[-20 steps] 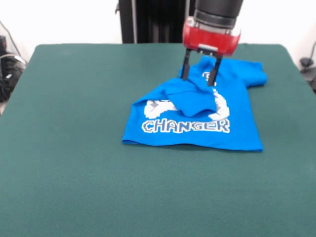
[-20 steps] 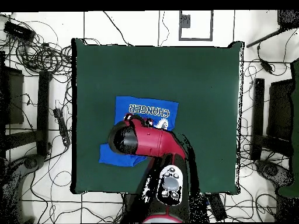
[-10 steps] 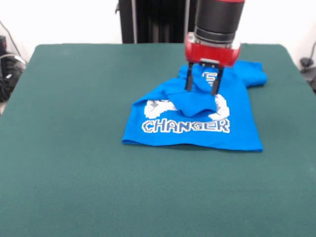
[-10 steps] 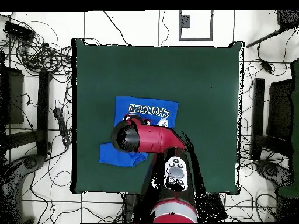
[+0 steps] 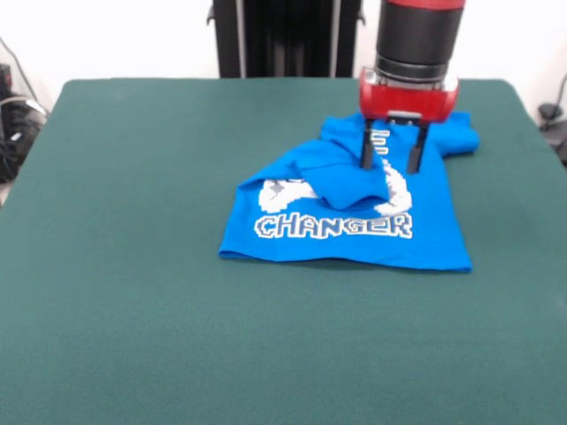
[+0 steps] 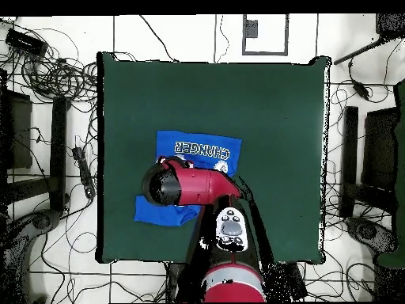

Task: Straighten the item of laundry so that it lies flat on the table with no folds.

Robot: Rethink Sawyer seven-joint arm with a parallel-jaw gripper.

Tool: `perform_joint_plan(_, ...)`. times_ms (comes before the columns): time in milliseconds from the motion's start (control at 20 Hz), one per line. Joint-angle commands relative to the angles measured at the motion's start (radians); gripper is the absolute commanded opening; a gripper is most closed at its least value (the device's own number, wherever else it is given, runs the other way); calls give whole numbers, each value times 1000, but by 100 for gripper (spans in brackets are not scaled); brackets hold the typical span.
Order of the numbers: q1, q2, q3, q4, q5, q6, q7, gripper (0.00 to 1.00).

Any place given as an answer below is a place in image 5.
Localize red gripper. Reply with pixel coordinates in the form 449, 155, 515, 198
357, 66, 461, 174

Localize blue printed t-shirt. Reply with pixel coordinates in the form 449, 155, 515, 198
217, 111, 482, 274

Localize dark green table cloth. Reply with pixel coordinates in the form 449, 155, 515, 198
0, 77, 567, 425

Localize black bag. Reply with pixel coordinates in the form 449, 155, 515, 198
0, 95, 48, 185

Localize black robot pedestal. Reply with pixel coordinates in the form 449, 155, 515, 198
206, 0, 382, 79

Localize grey cable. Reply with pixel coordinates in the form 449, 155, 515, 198
0, 37, 50, 116

